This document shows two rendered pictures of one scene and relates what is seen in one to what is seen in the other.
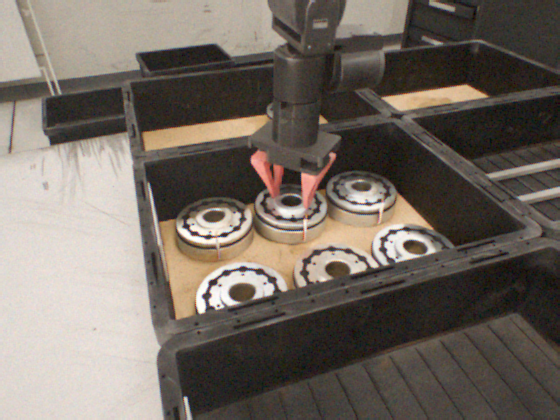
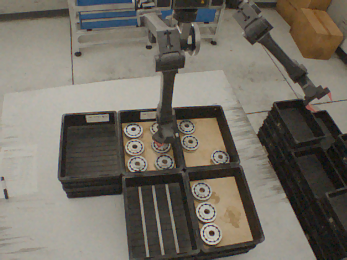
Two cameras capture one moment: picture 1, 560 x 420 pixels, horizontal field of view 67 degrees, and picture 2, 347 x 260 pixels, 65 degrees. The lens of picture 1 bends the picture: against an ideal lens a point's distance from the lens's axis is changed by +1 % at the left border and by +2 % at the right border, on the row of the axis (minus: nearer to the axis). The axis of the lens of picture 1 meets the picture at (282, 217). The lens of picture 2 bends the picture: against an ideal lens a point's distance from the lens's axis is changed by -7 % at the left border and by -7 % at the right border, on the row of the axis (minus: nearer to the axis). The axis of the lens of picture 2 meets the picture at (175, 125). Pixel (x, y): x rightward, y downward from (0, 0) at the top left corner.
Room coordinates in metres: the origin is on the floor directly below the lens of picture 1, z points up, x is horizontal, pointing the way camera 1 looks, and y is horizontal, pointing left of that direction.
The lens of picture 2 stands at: (0.54, -0.88, 2.16)
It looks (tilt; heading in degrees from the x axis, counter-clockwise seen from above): 52 degrees down; 91
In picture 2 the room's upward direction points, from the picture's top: 11 degrees clockwise
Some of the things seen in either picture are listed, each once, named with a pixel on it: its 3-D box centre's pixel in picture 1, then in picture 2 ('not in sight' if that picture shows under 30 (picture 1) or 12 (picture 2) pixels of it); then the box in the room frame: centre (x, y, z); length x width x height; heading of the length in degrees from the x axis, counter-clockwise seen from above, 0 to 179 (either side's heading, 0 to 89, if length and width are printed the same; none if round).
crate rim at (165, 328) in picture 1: (314, 199); (148, 139); (0.41, -0.04, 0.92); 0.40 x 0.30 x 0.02; 109
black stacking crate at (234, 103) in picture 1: (249, 130); (202, 140); (0.69, 0.06, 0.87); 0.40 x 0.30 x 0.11; 109
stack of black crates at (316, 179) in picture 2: not in sight; (308, 180); (1.63, 0.29, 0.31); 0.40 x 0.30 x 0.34; 114
